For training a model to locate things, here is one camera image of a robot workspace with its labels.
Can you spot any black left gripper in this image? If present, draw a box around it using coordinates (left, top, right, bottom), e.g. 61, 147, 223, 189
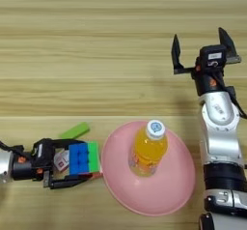
13, 139, 103, 189

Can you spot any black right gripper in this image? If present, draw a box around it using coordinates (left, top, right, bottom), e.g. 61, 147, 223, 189
171, 27, 241, 97

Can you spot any white red card box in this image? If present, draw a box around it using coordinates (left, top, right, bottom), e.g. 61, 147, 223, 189
52, 150, 70, 172

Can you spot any multicolour puzzle cube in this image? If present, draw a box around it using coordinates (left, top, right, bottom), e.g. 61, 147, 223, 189
68, 140, 103, 177

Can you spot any green rectangular block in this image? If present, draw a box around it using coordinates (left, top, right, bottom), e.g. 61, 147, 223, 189
58, 122, 91, 140

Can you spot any orange juice bottle white cap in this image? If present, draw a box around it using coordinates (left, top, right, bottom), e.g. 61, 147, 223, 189
128, 119, 169, 178

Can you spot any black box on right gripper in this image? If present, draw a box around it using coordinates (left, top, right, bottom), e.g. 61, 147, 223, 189
199, 44, 228, 70

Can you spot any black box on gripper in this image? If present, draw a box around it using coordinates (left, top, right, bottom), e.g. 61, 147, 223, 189
199, 44, 228, 70
32, 137, 56, 170

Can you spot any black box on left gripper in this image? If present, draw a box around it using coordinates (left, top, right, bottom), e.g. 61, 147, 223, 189
32, 137, 56, 170

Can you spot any pink plate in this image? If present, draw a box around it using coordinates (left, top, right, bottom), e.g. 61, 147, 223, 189
100, 121, 197, 217

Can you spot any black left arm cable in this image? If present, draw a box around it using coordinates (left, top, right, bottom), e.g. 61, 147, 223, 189
0, 140, 25, 159

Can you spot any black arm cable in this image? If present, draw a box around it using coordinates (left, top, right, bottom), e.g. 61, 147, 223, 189
210, 72, 247, 120
0, 140, 25, 159

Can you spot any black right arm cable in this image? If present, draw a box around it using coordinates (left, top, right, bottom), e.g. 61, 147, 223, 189
210, 72, 247, 120

